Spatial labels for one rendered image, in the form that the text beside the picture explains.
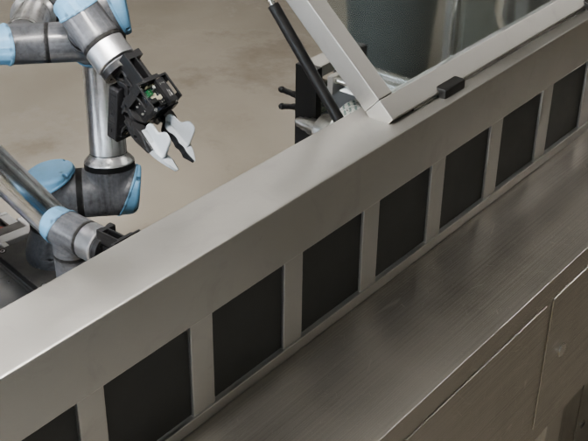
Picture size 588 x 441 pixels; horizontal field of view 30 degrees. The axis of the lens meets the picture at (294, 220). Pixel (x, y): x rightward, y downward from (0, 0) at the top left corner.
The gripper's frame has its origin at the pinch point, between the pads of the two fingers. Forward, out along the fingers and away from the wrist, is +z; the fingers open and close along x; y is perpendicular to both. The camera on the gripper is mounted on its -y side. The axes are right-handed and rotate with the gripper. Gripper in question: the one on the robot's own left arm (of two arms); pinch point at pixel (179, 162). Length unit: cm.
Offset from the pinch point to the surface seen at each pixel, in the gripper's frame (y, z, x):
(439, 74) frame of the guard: 61, 20, -6
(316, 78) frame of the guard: 56, 12, -20
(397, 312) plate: 48, 41, -25
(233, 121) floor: -223, -58, 222
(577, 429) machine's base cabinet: -28, 93, 72
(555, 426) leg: 24, 73, 12
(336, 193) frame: 60, 26, -33
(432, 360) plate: 54, 48, -31
